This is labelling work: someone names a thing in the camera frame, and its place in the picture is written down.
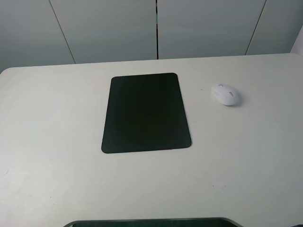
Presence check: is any white wireless computer mouse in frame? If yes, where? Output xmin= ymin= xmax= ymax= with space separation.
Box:
xmin=211 ymin=84 xmax=240 ymax=106

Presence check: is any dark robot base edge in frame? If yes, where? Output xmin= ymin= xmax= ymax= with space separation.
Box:
xmin=65 ymin=218 xmax=240 ymax=227

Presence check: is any black rectangular mouse pad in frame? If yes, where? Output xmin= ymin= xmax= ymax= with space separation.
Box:
xmin=101 ymin=72 xmax=192 ymax=154

